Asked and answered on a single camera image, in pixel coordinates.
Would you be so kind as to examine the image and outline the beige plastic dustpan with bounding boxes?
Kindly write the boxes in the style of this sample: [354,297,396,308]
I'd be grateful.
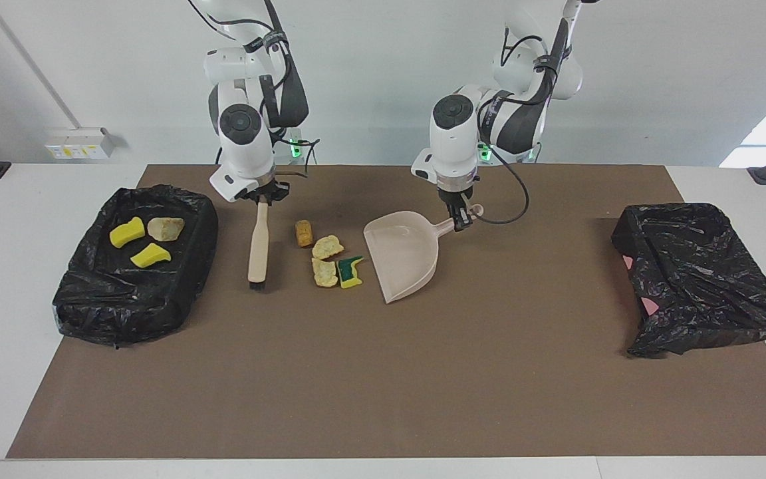
[363,204,485,305]

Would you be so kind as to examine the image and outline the small green yellow sponge piece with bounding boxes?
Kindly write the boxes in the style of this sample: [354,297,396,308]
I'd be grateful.
[130,242,173,269]

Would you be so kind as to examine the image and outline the white wall socket box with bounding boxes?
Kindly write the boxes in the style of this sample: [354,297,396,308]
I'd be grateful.
[45,127,116,160]

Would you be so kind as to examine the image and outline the brown table mat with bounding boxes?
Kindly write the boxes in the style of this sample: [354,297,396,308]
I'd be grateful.
[6,164,766,460]

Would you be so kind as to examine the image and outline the notched green yellow sponge piece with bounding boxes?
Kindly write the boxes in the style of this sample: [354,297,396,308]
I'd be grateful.
[336,255,365,289]

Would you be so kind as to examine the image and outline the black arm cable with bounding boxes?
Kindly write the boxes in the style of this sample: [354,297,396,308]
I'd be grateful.
[187,0,320,180]
[476,33,570,225]

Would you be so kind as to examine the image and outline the pink plastic basket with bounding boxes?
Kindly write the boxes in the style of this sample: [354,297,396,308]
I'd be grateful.
[622,255,660,317]

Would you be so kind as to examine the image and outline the black trash bag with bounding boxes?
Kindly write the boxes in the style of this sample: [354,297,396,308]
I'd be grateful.
[610,202,766,360]

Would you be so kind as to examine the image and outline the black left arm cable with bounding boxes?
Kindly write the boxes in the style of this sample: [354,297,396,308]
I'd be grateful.
[476,33,570,225]

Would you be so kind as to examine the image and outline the black bag lined bin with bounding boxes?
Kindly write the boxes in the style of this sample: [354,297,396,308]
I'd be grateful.
[52,184,219,349]

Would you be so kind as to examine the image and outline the beige hand brush black bristles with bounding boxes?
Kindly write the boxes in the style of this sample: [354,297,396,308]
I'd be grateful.
[247,200,271,292]

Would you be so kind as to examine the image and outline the white wall conduit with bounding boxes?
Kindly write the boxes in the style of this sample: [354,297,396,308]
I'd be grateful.
[0,0,81,130]

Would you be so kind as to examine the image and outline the beige sponge chunk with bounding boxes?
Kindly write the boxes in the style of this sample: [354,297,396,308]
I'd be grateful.
[312,235,345,261]
[311,257,340,288]
[147,217,186,241]

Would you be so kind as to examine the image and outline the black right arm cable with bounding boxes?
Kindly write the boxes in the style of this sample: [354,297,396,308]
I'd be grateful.
[187,0,320,180]

